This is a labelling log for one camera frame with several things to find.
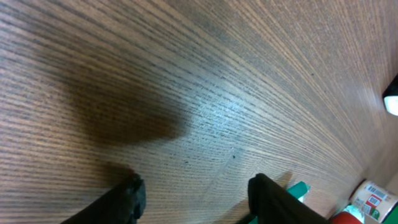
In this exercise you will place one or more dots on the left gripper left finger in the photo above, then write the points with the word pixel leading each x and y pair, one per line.
pixel 123 204

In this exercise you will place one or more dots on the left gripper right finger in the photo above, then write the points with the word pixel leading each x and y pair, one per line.
pixel 280 207

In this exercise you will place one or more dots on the green 3M gloves packet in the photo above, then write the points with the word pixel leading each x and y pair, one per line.
pixel 299 191

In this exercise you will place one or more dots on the green lid jar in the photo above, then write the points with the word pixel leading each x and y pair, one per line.
pixel 375 202

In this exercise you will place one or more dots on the red chili sauce bottle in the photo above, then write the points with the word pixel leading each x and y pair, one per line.
pixel 347 217

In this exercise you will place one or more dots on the mint green wipes packet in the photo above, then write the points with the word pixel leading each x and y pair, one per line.
pixel 354 211

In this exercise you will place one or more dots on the white barcode scanner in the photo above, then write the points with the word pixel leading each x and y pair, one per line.
pixel 390 97

